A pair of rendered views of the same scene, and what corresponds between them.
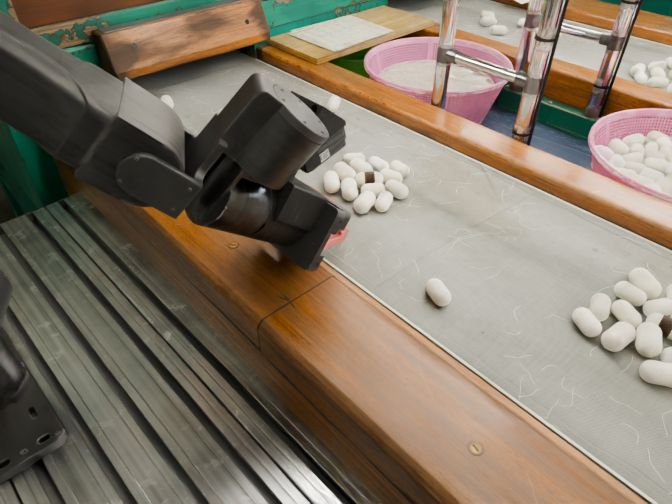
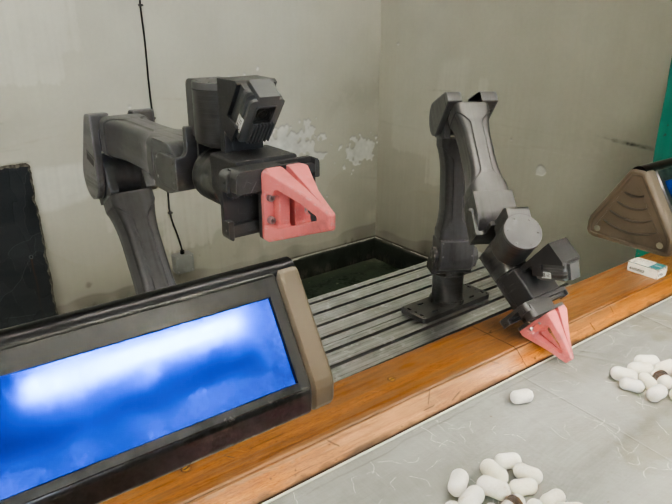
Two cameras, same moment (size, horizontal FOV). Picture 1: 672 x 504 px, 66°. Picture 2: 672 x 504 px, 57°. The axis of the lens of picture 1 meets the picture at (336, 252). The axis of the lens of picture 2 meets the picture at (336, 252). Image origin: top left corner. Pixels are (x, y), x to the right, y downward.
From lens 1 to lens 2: 0.87 m
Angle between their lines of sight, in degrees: 81
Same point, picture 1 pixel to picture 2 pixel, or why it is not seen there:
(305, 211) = (517, 292)
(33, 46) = (480, 160)
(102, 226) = not seen: hidden behind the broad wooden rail
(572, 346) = (485, 455)
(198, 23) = not seen: outside the picture
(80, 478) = (405, 329)
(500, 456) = (386, 385)
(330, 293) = (498, 346)
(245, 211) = (490, 263)
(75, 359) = (471, 319)
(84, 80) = (482, 177)
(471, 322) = (500, 413)
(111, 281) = not seen: hidden behind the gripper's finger
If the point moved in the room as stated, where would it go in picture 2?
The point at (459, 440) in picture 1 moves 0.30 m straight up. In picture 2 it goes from (396, 375) to (404, 162)
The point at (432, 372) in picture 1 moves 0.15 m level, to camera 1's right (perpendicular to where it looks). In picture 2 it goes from (440, 373) to (447, 441)
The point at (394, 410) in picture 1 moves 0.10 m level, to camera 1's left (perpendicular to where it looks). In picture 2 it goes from (413, 358) to (412, 326)
